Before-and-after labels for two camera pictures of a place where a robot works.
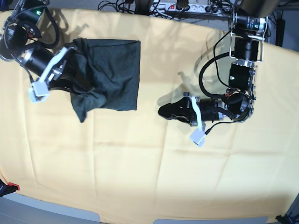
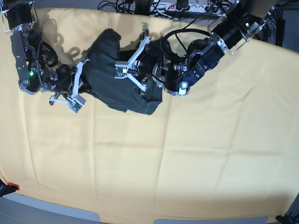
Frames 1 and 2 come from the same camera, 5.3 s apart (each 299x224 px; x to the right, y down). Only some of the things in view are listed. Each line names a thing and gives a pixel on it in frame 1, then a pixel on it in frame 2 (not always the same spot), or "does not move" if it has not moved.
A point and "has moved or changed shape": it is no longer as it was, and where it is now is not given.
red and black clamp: [10, 188] does not move
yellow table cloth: [134, 167] does not move
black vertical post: [280, 29] does not move
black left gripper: [208, 108] to [146, 64]
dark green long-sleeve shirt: [100, 71] has moved or changed shape
